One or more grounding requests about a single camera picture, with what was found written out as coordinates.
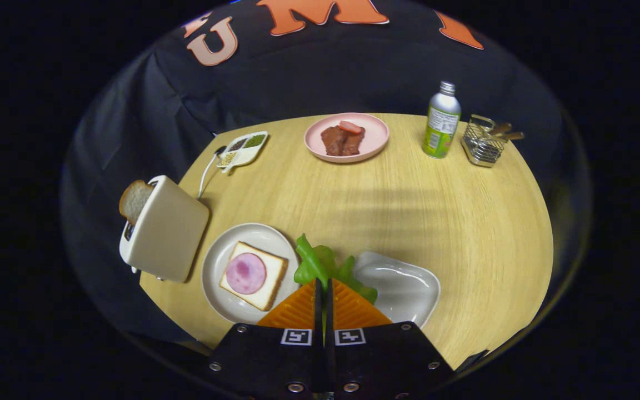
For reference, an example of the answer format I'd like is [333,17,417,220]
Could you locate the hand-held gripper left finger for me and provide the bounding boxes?
[207,278,325,400]

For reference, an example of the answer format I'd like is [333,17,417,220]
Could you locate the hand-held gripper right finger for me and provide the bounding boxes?
[324,278,457,400]

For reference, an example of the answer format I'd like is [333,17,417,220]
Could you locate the green lettuce leaf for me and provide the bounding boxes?
[293,233,379,305]

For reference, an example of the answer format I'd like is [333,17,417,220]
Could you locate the toasted bread slice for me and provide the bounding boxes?
[119,179,155,226]

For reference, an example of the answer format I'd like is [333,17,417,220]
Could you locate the white oblong dish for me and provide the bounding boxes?
[353,251,442,328]

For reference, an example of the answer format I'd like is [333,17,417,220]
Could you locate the pink round ham slice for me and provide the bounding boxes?
[226,253,267,295]

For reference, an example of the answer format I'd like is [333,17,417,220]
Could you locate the white bread slice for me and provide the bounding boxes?
[219,241,288,312]

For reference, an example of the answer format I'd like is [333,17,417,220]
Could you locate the grey round plate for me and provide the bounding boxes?
[202,223,301,324]

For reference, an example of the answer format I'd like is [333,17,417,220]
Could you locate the cream white toaster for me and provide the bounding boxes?
[119,175,210,284]

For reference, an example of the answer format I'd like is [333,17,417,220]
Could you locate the white divided seasoning tray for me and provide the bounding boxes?
[216,131,269,174]

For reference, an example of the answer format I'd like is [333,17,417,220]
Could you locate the brown meat piece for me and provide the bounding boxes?
[321,126,347,157]
[343,130,366,156]

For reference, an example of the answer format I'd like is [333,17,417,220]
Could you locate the pink round plate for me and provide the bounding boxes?
[304,113,390,164]

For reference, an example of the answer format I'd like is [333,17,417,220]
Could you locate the silver bottle green label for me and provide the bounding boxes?
[422,81,462,159]

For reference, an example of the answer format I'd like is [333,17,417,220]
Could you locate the wooden sticks in basket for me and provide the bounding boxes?
[487,123,525,142]

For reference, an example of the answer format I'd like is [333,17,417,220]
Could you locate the white toaster cable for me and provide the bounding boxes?
[197,150,223,199]

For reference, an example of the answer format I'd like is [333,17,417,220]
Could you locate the small wire basket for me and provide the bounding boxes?
[462,114,507,168]

